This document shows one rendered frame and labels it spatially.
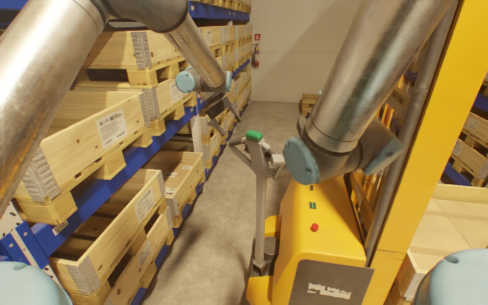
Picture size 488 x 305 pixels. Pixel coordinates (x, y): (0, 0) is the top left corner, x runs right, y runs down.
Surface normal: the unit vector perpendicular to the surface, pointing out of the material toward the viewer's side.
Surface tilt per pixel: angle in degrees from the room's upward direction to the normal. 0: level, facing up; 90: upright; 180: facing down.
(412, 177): 90
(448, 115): 90
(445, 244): 0
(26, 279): 5
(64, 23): 66
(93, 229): 0
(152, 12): 125
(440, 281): 31
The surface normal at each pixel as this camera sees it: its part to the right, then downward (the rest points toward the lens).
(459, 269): -0.08, -0.86
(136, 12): 0.05, 0.97
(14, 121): 0.87, -0.10
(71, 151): 0.99, 0.07
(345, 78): -0.81, 0.34
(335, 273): -0.19, 0.47
